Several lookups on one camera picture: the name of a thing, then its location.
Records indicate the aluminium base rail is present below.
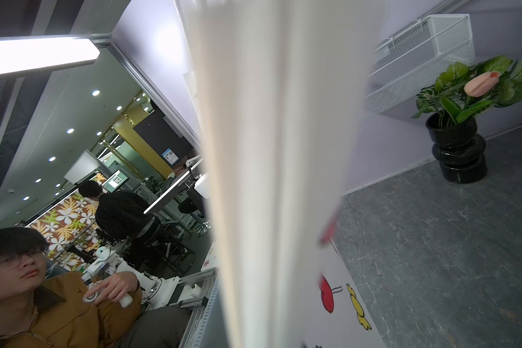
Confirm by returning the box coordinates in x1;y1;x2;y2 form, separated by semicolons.
176;268;219;348

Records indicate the seated man in brown jacket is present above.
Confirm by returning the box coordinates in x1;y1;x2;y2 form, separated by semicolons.
0;227;190;347

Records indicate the potted plant with pink flower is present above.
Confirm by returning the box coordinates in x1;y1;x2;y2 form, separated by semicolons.
413;55;522;184

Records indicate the standing person in black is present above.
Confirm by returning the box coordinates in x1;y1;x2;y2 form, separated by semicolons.
78;181;160;265

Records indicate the white party paper bag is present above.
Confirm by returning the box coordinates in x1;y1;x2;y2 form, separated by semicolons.
176;1;384;347

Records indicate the white wire side basket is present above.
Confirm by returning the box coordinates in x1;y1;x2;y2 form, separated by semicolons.
364;14;475;120

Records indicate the white teleoperation handle device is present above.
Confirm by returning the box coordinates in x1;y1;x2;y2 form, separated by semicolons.
81;246;180;310

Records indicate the ceiling strip light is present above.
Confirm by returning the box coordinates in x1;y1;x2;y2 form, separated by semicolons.
0;36;100;78

